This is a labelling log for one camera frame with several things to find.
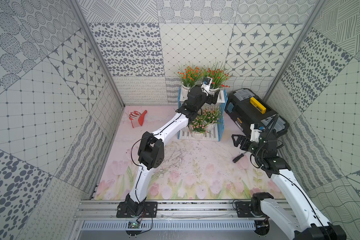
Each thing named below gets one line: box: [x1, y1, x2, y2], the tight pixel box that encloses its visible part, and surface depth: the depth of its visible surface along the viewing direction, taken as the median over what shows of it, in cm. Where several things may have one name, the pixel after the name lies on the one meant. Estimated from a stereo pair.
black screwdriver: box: [232, 151, 247, 163], surface depth 92 cm
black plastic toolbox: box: [224, 88, 290, 138], surface depth 99 cm
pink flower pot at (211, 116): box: [201, 107, 221, 132], surface depth 95 cm
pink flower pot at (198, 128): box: [188, 117, 213, 139], surface depth 90 cm
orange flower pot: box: [177, 66, 203, 101], surface depth 80 cm
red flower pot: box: [204, 61, 230, 97], surface depth 79 cm
